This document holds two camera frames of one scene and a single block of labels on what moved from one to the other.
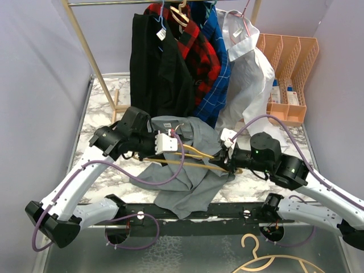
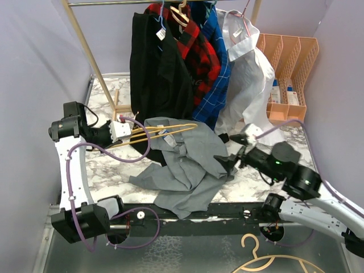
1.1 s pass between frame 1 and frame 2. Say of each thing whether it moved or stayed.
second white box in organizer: stayed
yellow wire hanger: moved
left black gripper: moved
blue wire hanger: stayed
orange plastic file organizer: stayed
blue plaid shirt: stayed
